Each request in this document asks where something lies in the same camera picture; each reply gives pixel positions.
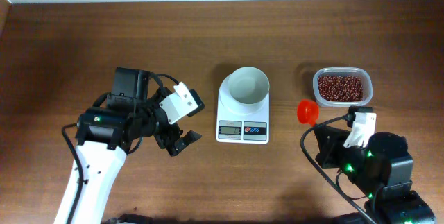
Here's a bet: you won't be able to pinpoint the orange measuring scoop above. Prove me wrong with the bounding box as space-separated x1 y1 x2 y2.
296 99 319 126

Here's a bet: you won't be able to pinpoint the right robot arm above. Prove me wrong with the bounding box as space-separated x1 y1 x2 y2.
314 125 437 224

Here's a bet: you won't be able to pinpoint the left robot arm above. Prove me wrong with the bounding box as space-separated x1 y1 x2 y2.
55 67 205 223

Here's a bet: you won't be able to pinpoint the white digital kitchen scale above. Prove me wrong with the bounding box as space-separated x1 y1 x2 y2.
216 75 270 144

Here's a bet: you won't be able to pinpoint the red beans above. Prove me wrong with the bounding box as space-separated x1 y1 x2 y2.
317 75 364 102

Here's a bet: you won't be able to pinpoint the clear plastic container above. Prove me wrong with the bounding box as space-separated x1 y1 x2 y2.
312 67 374 107

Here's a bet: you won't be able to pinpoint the white round bowl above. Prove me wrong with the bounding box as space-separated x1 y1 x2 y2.
228 67 270 105

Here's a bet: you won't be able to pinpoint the left black cable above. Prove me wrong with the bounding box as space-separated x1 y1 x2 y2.
60 73 181 224

